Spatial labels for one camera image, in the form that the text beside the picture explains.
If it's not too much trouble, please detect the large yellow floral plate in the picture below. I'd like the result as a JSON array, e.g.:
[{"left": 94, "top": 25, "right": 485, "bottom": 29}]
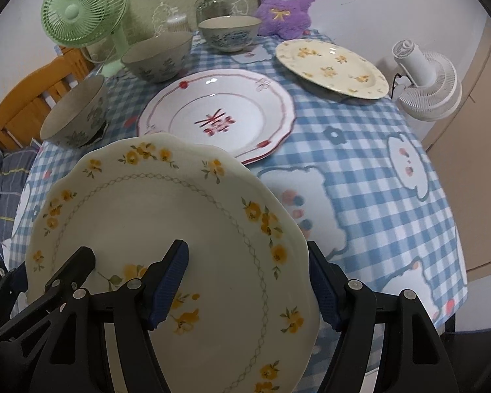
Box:
[{"left": 25, "top": 133, "right": 319, "bottom": 392}]

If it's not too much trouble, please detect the ceramic floral bowl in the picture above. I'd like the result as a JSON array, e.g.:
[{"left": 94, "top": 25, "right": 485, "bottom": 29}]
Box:
[
  {"left": 40, "top": 75, "right": 108, "bottom": 148},
  {"left": 198, "top": 15, "right": 262, "bottom": 53},
  {"left": 120, "top": 31, "right": 193, "bottom": 84}
]

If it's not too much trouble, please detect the blue checkered tablecloth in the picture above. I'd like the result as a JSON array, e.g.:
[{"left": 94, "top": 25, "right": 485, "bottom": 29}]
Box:
[{"left": 8, "top": 28, "right": 468, "bottom": 393}]

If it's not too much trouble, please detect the grey plaid pillow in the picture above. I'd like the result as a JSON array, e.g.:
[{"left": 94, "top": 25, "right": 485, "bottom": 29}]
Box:
[{"left": 0, "top": 145, "right": 39, "bottom": 254}]

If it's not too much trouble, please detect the wooden bed headboard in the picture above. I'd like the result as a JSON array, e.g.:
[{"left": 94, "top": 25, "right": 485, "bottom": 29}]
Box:
[{"left": 0, "top": 47, "right": 95, "bottom": 152}]

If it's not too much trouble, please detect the white standing fan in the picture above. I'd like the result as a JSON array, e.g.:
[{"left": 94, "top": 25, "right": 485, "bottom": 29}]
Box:
[{"left": 392, "top": 39, "right": 463, "bottom": 122}]

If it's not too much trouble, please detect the white red-pattern plate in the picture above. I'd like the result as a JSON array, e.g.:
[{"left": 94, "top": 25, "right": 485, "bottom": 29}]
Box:
[{"left": 137, "top": 68, "right": 296, "bottom": 165}]

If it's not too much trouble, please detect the small yellow floral plate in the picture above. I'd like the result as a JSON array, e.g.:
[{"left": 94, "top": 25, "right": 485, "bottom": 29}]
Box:
[{"left": 276, "top": 39, "right": 389, "bottom": 100}]

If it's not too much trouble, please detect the green desk fan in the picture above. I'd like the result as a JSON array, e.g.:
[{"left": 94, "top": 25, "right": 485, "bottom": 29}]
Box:
[{"left": 41, "top": 0, "right": 128, "bottom": 77}]

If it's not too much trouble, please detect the cotton swab container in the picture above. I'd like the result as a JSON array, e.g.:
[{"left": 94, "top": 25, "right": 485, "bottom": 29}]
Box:
[{"left": 166, "top": 13, "right": 191, "bottom": 32}]

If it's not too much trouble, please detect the glass mug jar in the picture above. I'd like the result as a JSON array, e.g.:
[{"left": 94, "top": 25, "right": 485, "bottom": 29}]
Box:
[{"left": 195, "top": 0, "right": 231, "bottom": 25}]

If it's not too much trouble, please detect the purple plush rabbit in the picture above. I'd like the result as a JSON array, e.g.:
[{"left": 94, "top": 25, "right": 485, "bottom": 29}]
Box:
[{"left": 254, "top": 0, "right": 316, "bottom": 40}]

